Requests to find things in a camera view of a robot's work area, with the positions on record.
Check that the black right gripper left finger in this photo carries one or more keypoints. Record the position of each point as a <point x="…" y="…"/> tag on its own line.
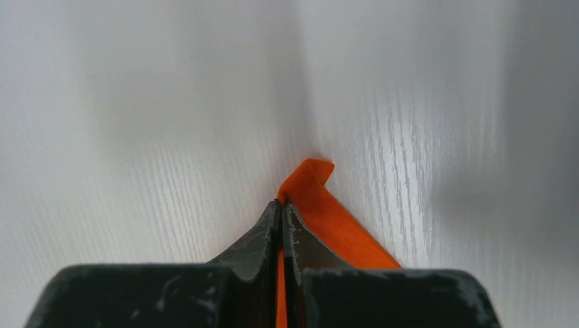
<point x="235" y="289"/>

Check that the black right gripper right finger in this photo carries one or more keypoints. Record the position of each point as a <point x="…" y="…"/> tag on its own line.
<point x="323" y="290"/>

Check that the orange t-shirt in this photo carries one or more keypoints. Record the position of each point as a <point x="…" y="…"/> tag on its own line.
<point x="328" y="220"/>

